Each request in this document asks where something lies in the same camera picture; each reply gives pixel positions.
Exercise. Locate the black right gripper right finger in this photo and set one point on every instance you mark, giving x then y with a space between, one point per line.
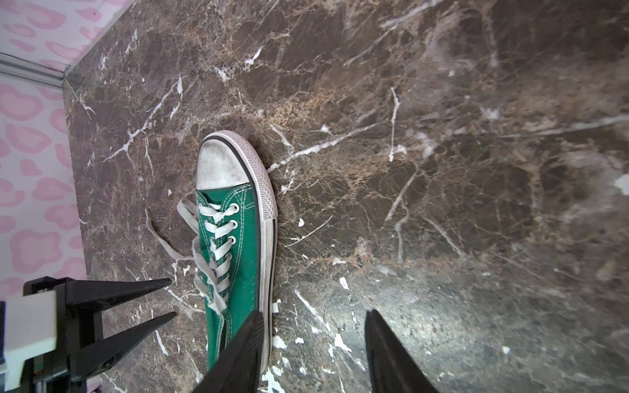
391 367

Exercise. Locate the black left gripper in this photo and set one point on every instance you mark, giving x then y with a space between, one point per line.
37 329

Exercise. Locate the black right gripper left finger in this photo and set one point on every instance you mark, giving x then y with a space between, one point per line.
238 366

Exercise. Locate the white shoelace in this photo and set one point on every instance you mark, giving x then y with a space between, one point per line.
215 230

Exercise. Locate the green canvas sneaker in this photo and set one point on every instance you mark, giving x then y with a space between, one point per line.
230 171

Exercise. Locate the aluminium corner post left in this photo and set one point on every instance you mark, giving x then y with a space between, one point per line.
31 72

